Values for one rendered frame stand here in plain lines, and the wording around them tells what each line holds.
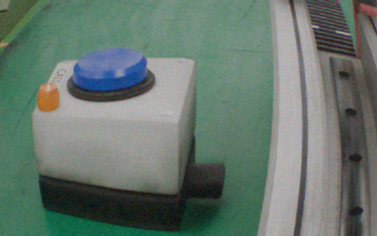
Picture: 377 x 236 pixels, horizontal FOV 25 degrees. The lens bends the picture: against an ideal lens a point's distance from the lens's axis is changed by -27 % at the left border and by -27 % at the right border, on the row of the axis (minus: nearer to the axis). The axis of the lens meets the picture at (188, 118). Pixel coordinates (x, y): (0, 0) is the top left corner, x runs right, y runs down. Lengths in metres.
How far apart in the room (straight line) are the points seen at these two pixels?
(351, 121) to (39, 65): 0.32
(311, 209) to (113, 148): 0.17
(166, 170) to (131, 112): 0.03
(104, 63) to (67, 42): 0.27
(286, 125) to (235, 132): 0.20
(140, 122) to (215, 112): 0.16
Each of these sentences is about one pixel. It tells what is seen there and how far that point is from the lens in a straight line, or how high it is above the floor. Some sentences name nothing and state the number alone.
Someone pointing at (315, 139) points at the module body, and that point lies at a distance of 0.41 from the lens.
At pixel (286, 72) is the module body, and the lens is 0.47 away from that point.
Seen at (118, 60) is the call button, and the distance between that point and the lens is 0.51.
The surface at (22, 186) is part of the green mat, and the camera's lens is 0.55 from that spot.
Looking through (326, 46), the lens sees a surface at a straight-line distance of 0.71.
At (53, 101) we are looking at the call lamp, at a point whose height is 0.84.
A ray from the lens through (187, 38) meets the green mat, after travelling 0.77.
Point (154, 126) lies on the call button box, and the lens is 0.48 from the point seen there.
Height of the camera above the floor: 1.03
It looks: 23 degrees down
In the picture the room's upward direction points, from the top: 1 degrees clockwise
